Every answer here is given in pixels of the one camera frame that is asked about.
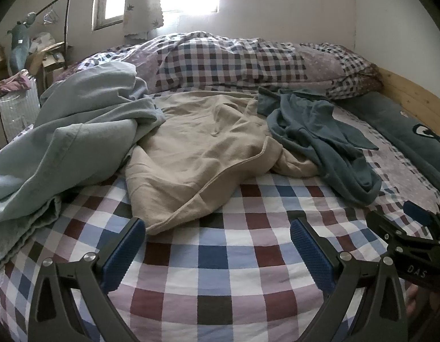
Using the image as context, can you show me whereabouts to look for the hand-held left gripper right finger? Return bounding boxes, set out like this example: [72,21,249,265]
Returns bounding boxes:
[290,217,409,342]

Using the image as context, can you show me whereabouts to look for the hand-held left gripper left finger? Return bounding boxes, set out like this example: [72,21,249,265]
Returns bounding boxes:
[28,217,146,342]

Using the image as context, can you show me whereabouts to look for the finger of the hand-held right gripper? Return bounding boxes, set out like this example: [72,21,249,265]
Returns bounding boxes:
[366,209,407,245]
[402,200,440,237]

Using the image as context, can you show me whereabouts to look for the beige garment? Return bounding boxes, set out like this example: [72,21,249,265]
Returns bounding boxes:
[125,91,327,236]

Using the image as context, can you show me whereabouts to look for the black clothes rack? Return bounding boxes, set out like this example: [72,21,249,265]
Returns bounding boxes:
[33,0,81,70]

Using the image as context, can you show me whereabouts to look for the person's right hand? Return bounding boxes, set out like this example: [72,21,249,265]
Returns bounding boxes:
[407,283,440,314]

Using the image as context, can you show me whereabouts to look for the dark grey cartoon pillow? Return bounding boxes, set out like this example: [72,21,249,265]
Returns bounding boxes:
[335,92,440,218]

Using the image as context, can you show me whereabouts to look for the checkered bed sheet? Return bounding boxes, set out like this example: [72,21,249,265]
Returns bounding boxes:
[0,89,440,342]

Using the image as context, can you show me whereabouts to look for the teal garment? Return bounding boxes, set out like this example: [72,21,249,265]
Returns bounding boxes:
[257,86,382,206]

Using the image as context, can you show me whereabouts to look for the light blue cloth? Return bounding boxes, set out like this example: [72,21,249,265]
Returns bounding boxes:
[0,62,167,268]

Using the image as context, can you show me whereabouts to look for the white storage box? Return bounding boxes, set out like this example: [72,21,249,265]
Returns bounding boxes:
[0,78,40,139]

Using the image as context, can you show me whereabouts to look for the pink cloth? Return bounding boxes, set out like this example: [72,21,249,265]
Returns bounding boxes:
[0,70,33,95]

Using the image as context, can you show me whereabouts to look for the cardboard boxes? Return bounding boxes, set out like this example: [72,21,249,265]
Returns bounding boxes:
[28,42,76,86]

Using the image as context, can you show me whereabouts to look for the checkered quilt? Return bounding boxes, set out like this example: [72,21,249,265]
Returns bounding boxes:
[54,31,384,100]

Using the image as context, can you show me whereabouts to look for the teal plush toy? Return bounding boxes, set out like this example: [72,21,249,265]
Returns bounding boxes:
[6,11,37,72]

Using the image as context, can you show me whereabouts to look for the white patterned curtain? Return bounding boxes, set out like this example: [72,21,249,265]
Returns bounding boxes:
[123,0,165,38]

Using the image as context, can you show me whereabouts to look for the wooden bed frame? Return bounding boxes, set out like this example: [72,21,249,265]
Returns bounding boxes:
[378,66,440,150]

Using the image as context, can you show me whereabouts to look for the wire clothes hanger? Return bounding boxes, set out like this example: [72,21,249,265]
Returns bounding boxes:
[42,2,60,25]

